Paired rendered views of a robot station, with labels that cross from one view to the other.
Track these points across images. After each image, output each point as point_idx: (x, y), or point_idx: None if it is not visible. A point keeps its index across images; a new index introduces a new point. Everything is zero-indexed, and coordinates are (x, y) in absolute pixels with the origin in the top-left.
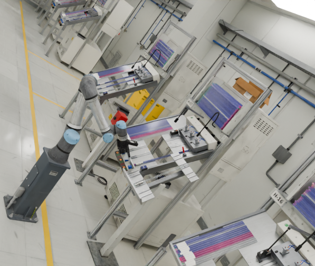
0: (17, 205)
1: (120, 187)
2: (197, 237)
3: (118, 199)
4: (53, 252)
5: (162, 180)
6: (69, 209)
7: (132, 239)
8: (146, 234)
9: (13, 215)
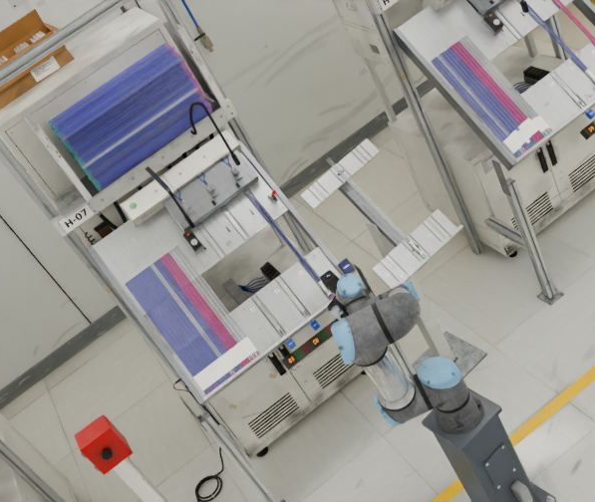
0: (531, 496)
1: (270, 395)
2: (488, 124)
3: None
4: (538, 407)
5: (376, 215)
6: (397, 463)
7: None
8: None
9: (542, 500)
